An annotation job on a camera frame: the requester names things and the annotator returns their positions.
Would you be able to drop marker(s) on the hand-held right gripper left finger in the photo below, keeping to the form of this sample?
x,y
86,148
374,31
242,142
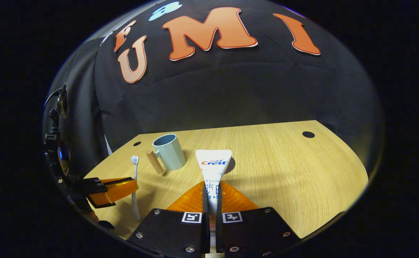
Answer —
x,y
205,229

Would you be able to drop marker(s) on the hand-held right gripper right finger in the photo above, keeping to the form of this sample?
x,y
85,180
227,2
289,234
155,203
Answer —
x,y
219,229

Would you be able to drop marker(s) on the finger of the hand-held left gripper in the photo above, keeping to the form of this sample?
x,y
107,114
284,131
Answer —
x,y
119,191
87,184

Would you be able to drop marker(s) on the white toothbrush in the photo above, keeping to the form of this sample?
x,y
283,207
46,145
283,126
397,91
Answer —
x,y
135,170

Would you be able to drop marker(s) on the white toothpaste tube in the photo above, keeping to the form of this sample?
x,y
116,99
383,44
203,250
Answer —
x,y
213,168

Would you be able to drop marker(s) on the dark brown round coaster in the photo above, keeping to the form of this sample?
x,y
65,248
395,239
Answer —
x,y
231,165

